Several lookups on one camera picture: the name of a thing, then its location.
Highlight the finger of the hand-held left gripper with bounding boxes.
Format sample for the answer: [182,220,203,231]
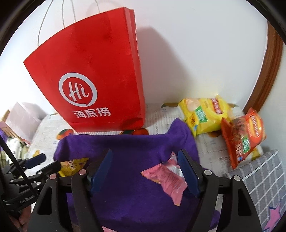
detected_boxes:
[21,161,62,185]
[17,153,46,170]

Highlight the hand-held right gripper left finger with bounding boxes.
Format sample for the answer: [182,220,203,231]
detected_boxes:
[28,149,113,232]

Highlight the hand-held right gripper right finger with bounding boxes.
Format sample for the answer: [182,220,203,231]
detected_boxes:
[176,148,262,232]

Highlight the large pink snack packet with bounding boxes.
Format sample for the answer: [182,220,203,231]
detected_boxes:
[141,152,188,206]

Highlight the yellow snack packet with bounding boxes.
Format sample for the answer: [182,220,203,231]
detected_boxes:
[58,158,89,178]

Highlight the purple towel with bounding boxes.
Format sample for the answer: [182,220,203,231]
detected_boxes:
[54,118,220,230]

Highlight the yellow chip bag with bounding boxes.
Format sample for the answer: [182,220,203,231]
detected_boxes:
[178,95,234,137]

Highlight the orange chip bag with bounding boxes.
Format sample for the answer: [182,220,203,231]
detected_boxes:
[221,108,267,170]

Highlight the grey checked cushion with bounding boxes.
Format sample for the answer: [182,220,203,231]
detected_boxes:
[226,149,286,232]

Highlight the red paper bag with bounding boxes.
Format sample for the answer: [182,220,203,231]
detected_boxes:
[23,0,147,132]

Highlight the black cable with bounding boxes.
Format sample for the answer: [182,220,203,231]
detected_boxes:
[0,136,34,195]

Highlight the wooden door frame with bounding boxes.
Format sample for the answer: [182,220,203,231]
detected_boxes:
[243,22,284,114]

